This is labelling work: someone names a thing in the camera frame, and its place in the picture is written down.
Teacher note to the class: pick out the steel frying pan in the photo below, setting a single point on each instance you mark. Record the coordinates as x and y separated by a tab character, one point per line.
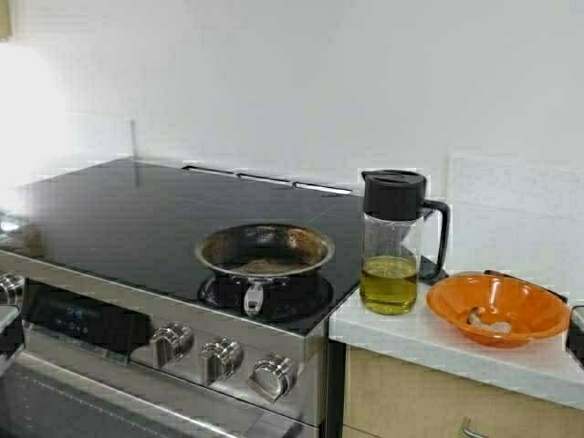
256	267

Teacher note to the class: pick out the black spatula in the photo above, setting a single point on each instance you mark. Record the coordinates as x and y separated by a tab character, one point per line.
524	279

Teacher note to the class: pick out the orange plastic bowl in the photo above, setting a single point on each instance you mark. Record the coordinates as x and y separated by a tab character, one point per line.
532	312

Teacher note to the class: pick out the raw grey shrimp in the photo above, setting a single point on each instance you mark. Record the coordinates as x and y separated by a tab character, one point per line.
474	319

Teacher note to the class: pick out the middle stove knob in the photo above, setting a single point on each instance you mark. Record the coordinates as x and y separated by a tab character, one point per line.
219	359

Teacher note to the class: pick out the stove knob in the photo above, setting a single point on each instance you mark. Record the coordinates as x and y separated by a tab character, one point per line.
11	288
169	343
219	359
273	377

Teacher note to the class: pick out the right stove knob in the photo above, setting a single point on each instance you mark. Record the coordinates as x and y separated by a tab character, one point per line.
273	377

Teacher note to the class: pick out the beige wooden cabinet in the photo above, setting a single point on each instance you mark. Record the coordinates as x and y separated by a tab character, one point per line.
385	397

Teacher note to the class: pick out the stainless steel electric stove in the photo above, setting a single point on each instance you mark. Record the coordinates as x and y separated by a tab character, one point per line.
107	254

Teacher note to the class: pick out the far left stove knob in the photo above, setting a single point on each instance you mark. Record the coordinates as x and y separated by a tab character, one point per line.
11	288

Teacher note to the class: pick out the black device at right edge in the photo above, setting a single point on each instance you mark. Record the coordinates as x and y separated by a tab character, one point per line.
575	338

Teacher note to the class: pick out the metal drawer handle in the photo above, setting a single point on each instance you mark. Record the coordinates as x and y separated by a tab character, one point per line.
469	428

